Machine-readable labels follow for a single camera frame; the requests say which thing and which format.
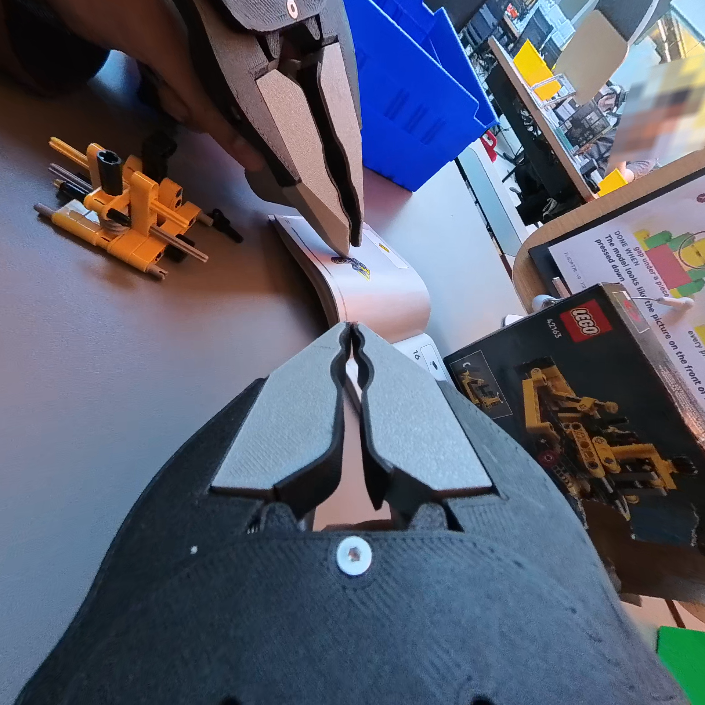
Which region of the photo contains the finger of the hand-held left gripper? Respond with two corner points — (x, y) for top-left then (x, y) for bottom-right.
(255, 66), (354, 258)
(308, 43), (365, 247)

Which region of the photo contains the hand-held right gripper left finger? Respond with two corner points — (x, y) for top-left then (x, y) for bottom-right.
(209, 321), (353, 520)

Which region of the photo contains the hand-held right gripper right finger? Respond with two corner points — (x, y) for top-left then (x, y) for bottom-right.
(350, 324), (494, 524)

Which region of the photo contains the lego instruction booklet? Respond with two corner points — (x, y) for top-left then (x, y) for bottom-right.
(268, 214), (453, 417)

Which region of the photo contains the small black lego pin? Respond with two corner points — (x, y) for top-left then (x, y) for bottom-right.
(211, 207), (245, 245)

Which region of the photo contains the black lego box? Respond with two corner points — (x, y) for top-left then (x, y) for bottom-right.
(443, 282), (705, 607)

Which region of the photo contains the yellow lego model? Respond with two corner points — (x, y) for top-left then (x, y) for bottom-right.
(33, 134), (214, 282)

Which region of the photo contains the person's left hand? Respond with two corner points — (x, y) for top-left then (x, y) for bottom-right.
(77, 0), (266, 173)

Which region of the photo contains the large blue plastic bin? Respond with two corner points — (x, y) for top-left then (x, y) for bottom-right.
(343, 0), (481, 192)

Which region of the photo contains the grey desk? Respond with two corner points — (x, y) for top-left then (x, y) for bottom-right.
(456, 140), (531, 272)

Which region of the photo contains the round wooden table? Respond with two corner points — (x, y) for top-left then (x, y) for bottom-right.
(512, 149), (705, 316)

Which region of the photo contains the yellow plastic bin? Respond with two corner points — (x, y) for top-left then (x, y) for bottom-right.
(512, 39), (569, 103)

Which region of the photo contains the long wooden desk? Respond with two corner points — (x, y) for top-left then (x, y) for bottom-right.
(487, 36), (599, 203)

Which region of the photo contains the beige board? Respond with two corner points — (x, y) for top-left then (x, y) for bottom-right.
(553, 10), (630, 106)

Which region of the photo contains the framed instruction sign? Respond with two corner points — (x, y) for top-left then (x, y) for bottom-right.
(529, 168), (705, 438)

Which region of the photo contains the green plate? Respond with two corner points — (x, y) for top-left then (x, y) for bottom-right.
(657, 626), (705, 705)

